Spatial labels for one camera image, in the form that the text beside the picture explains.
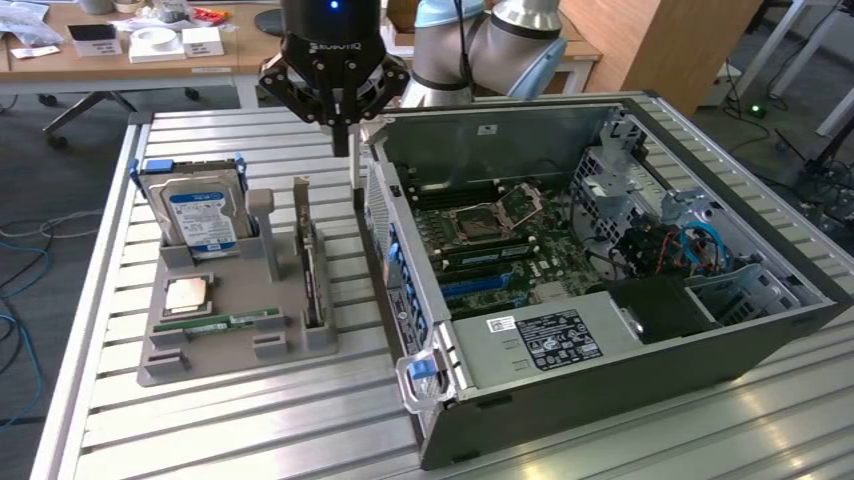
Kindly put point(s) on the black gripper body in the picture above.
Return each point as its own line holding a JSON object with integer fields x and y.
{"x": 334, "y": 30}

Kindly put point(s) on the graphics card with black fan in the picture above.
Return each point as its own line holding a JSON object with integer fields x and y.
{"x": 309, "y": 260}

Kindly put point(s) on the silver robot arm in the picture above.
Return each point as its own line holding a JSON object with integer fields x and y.
{"x": 508, "y": 40}

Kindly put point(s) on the stack of white papers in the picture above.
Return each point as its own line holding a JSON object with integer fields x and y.
{"x": 401, "y": 49}

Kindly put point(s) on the wooden desk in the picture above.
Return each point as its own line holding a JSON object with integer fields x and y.
{"x": 249, "y": 47}
{"x": 81, "y": 67}

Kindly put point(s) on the black round lamp base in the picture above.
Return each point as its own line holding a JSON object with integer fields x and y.
{"x": 268, "y": 22}

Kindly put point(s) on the brown cardboard box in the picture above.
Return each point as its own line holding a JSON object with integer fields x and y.
{"x": 401, "y": 12}

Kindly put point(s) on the small white box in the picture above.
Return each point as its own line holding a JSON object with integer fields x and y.
{"x": 201, "y": 42}

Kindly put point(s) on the red orange packet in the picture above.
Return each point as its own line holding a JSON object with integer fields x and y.
{"x": 210, "y": 16}

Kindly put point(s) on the white tape roll on box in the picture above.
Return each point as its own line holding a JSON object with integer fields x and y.
{"x": 157, "y": 50}

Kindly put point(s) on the dark bag of parts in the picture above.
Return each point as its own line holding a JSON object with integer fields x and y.
{"x": 174, "y": 12}

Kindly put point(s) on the beige tape roll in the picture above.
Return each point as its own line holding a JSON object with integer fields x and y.
{"x": 127, "y": 6}

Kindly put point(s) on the white box with black top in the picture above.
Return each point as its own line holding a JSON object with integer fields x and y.
{"x": 97, "y": 47}

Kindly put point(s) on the hard disk with blue carrier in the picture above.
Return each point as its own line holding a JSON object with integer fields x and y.
{"x": 201, "y": 215}

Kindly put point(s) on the black wheeled desk leg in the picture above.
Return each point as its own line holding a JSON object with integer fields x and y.
{"x": 87, "y": 105}

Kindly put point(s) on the metal socket cover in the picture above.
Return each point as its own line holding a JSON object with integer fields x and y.
{"x": 524, "y": 200}

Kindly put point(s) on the grey cup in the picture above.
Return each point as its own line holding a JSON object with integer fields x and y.
{"x": 97, "y": 6}

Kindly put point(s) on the CPU socket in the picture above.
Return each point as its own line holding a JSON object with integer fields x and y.
{"x": 477, "y": 227}

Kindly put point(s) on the RAM stick with white label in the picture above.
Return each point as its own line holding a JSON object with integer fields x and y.
{"x": 490, "y": 255}

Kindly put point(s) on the white paper card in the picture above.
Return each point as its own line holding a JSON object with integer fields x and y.
{"x": 34, "y": 51}

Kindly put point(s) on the clear plastic bag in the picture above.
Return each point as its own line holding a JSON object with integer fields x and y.
{"x": 27, "y": 25}

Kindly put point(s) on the grey parts rack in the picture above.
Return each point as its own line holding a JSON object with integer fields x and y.
{"x": 234, "y": 280}

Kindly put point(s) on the metal drive cage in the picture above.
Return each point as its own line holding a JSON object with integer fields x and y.
{"x": 617, "y": 205}

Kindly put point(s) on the wooden cabinet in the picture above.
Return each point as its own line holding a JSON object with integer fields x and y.
{"x": 668, "y": 50}

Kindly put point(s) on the green motherboard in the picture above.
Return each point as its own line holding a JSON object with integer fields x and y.
{"x": 554, "y": 260}

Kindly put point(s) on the CPU chip with metal lid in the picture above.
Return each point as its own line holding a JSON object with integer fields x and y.
{"x": 186, "y": 295}

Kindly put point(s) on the green RAM stick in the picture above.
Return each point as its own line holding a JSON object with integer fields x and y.
{"x": 214, "y": 321}

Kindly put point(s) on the white box on cabinet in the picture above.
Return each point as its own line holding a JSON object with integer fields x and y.
{"x": 727, "y": 90}

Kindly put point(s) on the device with green light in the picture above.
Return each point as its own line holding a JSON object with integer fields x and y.
{"x": 756, "y": 109}

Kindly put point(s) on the grey power supply with label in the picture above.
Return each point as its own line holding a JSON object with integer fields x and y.
{"x": 494, "y": 355}

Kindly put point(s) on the black stand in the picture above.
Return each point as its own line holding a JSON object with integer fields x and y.
{"x": 821, "y": 165}

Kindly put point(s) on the metal disk bay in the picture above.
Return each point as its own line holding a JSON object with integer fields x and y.
{"x": 755, "y": 295}

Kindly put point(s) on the open black PC case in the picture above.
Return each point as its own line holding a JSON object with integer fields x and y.
{"x": 601, "y": 410}

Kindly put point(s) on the white desk frame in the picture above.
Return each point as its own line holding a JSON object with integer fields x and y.
{"x": 809, "y": 50}

